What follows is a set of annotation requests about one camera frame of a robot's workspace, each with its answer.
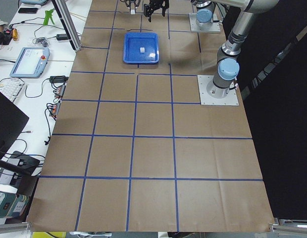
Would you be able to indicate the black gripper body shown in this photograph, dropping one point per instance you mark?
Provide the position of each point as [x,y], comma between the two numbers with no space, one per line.
[131,4]
[153,7]

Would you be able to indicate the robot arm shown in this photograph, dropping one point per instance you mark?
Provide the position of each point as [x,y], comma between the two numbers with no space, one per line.
[205,9]
[227,66]

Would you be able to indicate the blue plastic tray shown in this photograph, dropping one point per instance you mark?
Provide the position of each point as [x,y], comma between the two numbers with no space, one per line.
[132,43]

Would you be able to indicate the black power adapter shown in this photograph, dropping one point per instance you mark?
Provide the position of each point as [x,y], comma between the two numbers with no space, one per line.
[62,37]

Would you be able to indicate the black smartphone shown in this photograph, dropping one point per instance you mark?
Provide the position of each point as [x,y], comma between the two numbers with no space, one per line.
[28,10]

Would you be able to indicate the teach pendant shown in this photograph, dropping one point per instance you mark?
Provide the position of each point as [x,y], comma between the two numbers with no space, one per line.
[31,62]

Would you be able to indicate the white keyboard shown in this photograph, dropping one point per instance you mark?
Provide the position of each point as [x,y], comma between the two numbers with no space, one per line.
[12,90]

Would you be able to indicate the black monitor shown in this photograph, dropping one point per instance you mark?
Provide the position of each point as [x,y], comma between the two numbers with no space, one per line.
[12,122]

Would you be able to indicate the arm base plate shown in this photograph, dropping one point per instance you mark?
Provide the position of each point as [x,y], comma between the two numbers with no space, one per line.
[209,27]
[214,96]

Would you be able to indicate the aluminium frame post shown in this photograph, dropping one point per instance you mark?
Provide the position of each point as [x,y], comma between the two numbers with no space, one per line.
[67,23]

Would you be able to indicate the green handled reacher grabber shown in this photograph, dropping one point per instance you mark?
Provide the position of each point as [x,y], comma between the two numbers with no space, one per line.
[48,17]

